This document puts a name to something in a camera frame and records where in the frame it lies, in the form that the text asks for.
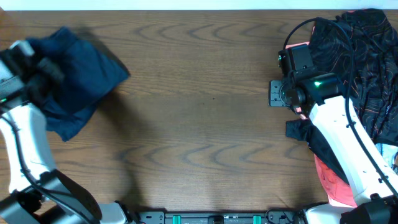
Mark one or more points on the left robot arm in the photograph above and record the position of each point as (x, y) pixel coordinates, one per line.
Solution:
(38, 191)

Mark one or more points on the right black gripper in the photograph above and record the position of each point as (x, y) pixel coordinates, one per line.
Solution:
(275, 94)

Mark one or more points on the coral red garment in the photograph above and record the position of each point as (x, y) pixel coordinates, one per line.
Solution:
(329, 171)

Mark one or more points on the dark blue denim shorts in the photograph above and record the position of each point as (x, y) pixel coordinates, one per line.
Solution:
(90, 74)

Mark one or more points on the black patterned orange-line garment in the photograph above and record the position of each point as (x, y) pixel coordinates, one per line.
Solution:
(367, 38)

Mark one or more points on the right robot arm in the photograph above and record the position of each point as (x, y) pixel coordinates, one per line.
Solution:
(320, 98)

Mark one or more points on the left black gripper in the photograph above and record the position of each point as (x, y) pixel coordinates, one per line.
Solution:
(51, 73)

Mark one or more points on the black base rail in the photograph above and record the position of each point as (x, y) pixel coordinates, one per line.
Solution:
(270, 216)

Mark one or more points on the folded dark blue shorts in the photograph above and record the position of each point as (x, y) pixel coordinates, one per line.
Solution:
(66, 125)

